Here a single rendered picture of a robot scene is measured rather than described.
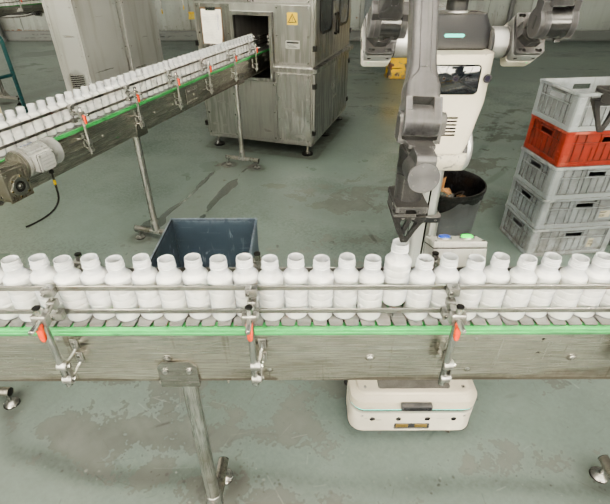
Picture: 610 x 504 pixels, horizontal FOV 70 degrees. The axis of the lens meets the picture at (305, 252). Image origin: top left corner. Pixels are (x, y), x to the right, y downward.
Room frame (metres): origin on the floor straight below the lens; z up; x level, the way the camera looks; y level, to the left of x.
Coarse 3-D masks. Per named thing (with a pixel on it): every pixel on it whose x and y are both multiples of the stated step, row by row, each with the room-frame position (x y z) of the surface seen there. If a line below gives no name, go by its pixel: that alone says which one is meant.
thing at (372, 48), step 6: (366, 18) 1.47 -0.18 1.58; (366, 24) 1.46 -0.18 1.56; (366, 30) 1.46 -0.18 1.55; (366, 36) 1.45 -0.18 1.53; (366, 42) 1.44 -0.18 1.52; (372, 42) 1.43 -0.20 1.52; (384, 42) 1.41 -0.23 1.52; (366, 48) 1.43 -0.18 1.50; (372, 48) 1.43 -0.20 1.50; (378, 48) 1.43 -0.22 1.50; (384, 48) 1.43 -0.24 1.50; (390, 48) 1.43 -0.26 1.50; (366, 54) 1.43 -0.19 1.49; (372, 54) 1.43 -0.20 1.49; (378, 54) 1.43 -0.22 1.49; (384, 54) 1.43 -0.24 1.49; (390, 54) 1.43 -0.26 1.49
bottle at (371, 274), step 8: (368, 256) 0.82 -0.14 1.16; (376, 256) 0.82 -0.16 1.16; (368, 264) 0.80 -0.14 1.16; (376, 264) 0.80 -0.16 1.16; (360, 272) 0.81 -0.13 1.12; (368, 272) 0.80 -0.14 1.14; (376, 272) 0.79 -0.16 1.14; (360, 280) 0.80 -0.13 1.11; (368, 280) 0.79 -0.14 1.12; (376, 280) 0.79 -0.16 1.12; (360, 296) 0.80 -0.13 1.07; (368, 296) 0.78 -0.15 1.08; (376, 296) 0.78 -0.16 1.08; (360, 304) 0.79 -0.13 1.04; (368, 304) 0.78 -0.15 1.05; (376, 304) 0.78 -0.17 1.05; (368, 320) 0.78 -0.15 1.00
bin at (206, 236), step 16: (176, 224) 1.38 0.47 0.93; (192, 224) 1.38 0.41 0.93; (208, 224) 1.38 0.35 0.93; (224, 224) 1.38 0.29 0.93; (240, 224) 1.38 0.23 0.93; (256, 224) 1.35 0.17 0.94; (160, 240) 1.23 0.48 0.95; (176, 240) 1.38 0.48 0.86; (192, 240) 1.38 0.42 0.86; (208, 240) 1.38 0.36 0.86; (224, 240) 1.38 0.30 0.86; (240, 240) 1.38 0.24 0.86; (256, 240) 1.34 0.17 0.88; (176, 256) 1.35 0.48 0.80; (208, 256) 1.38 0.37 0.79; (208, 272) 1.08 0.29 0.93
